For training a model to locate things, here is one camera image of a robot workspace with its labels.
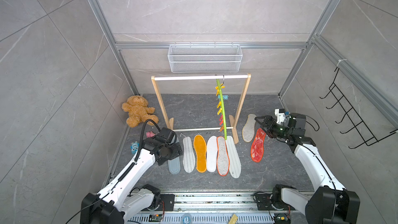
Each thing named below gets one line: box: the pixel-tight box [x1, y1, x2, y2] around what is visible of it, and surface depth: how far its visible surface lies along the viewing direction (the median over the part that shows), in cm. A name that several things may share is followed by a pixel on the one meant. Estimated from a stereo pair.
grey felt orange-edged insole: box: [216, 136, 231, 177], surface depth 89 cm
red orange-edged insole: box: [250, 128, 267, 163], surface depth 92 cm
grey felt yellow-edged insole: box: [242, 113, 257, 143], surface depth 100 cm
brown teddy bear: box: [121, 95, 160, 128], surface depth 102 cm
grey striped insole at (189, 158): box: [182, 136, 196, 174], surface depth 90 cm
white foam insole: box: [206, 135, 218, 173], surface depth 91 cm
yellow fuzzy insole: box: [193, 134, 207, 174], surface depth 90 cm
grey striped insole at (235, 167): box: [225, 135, 242, 179], surface depth 90 cm
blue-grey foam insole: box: [167, 156, 181, 175], surface depth 85 cm
